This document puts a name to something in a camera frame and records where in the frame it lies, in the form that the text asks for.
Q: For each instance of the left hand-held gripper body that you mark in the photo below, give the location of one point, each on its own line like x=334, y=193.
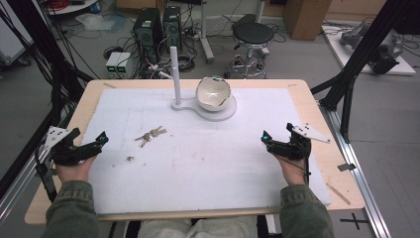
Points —
x=67, y=152

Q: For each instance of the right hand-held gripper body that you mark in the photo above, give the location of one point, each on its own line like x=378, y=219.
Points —
x=295, y=145

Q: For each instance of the person's left hand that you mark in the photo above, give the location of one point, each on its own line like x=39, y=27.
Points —
x=74, y=170

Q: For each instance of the person's right hand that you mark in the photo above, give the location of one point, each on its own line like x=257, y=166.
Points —
x=294, y=172

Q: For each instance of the small metal piece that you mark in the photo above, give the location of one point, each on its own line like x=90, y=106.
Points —
x=130, y=158

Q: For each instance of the bunch of metal keys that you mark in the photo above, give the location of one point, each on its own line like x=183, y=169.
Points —
x=150, y=135

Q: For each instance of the grey tape piece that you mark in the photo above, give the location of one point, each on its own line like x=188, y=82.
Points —
x=346, y=167

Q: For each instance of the thin wooden stick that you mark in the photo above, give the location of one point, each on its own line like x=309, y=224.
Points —
x=338, y=193

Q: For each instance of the white eggshell-shaped bowl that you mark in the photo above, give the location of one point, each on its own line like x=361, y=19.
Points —
x=213, y=93

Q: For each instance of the white box with green light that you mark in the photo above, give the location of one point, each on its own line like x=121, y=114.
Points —
x=113, y=62
x=123, y=62

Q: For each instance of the white stand with pole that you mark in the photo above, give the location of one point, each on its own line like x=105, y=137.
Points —
x=185, y=105

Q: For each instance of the black tape cross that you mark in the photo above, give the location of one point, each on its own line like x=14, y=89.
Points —
x=354, y=220

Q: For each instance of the black round stool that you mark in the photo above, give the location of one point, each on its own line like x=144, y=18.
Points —
x=252, y=36

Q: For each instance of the person's legs in light trousers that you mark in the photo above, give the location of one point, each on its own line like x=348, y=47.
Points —
x=198, y=228

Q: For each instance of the black computer tower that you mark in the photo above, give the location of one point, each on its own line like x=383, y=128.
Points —
x=147, y=31
x=172, y=28

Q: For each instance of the grey metal stand leg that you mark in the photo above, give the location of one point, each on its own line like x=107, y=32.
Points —
x=205, y=36

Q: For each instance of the white floor platform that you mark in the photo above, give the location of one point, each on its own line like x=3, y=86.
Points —
x=366, y=49

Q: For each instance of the brown wooden cabinet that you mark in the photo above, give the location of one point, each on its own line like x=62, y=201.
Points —
x=305, y=18

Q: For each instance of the grey and black machine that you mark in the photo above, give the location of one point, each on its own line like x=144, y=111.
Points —
x=379, y=49

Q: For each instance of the aluminium rail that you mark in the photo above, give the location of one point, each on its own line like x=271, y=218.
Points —
x=358, y=178
x=20, y=191

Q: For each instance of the black metal frame strut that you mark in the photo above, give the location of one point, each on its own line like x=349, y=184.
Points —
x=39, y=66
x=360, y=59

